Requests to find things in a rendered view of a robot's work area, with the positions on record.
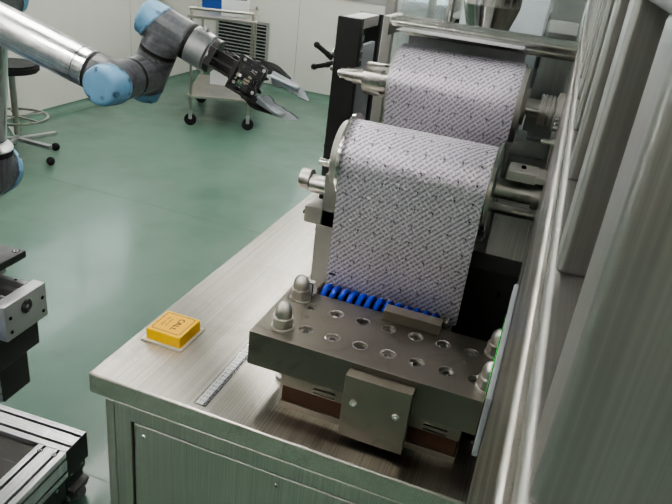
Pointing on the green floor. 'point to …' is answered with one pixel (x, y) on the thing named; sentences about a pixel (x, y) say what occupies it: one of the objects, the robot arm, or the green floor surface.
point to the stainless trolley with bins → (205, 85)
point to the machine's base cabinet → (207, 468)
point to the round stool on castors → (25, 108)
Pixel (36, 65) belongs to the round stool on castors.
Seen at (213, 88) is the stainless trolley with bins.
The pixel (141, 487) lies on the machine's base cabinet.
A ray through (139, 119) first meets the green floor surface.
